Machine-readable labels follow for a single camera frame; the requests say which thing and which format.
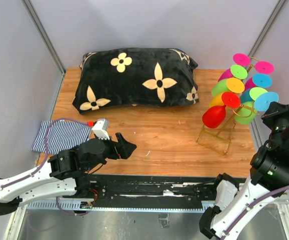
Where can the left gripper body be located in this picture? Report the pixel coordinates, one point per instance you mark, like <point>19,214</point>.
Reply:
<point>112,151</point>

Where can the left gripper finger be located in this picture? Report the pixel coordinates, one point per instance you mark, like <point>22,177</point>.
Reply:
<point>122,142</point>
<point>126,149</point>

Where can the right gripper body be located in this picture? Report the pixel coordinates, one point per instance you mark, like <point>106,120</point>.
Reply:
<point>277,122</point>

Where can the blue wine glass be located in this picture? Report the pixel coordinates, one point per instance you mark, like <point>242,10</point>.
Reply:
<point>263,102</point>

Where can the light green wine glass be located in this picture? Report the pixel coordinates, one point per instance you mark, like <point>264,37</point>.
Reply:
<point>246,114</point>

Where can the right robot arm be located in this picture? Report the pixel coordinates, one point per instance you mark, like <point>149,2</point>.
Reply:
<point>268,179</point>

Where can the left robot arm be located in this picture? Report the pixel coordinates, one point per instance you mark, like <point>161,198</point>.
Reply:
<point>65,174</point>

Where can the pink base rear glass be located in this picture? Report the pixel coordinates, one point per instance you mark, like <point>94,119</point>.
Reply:
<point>264,67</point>

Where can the pink base wine glass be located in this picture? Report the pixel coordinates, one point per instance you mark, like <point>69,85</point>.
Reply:
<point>241,59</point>

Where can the red wine glass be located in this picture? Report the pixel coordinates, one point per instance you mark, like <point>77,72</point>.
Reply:
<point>215,115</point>

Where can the teal glass green base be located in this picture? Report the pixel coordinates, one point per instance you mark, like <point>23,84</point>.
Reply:
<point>252,94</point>

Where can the magenta glass blue base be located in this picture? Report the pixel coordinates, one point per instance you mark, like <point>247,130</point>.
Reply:
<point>259,80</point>

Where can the green glass yellow base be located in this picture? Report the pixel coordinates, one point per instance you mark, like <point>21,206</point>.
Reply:
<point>231,84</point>

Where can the blue white striped cloth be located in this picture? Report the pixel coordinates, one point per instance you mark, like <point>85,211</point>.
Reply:
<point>63,135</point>

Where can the magenta glass green base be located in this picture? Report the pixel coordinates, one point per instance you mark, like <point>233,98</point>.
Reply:
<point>235,71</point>

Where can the black floral plush pillow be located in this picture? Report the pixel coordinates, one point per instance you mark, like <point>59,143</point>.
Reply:
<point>159,77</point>

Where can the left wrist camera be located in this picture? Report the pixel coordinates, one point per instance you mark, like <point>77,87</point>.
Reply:
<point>100,129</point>

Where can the gold wire glass rack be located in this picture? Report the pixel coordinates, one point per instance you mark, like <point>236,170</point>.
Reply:
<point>219,139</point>

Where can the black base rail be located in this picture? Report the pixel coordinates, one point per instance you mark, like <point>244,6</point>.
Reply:
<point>128,193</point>

